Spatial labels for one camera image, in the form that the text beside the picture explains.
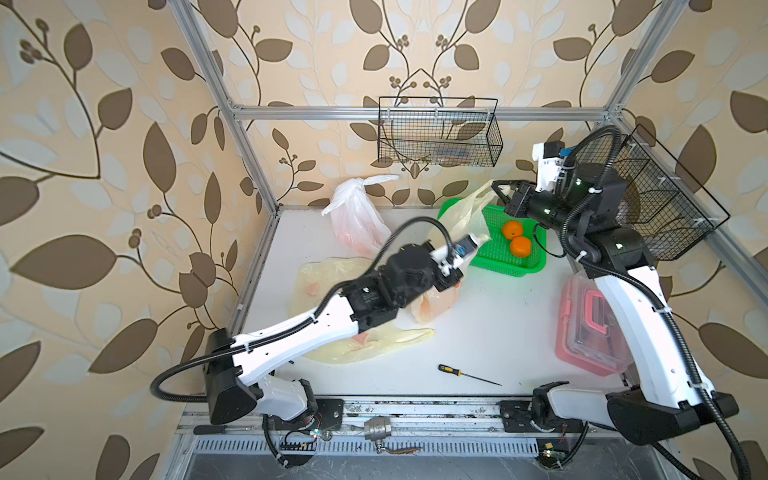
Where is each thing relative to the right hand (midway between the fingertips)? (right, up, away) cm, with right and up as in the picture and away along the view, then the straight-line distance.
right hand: (492, 184), depth 62 cm
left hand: (-8, -11, +1) cm, 14 cm away
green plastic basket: (+15, -18, +43) cm, 49 cm away
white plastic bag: (-33, -6, +37) cm, 50 cm away
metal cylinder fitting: (-25, -56, +7) cm, 62 cm away
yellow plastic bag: (-3, -6, +11) cm, 13 cm away
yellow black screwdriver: (-3, -48, +19) cm, 52 cm away
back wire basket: (-6, +24, +34) cm, 42 cm away
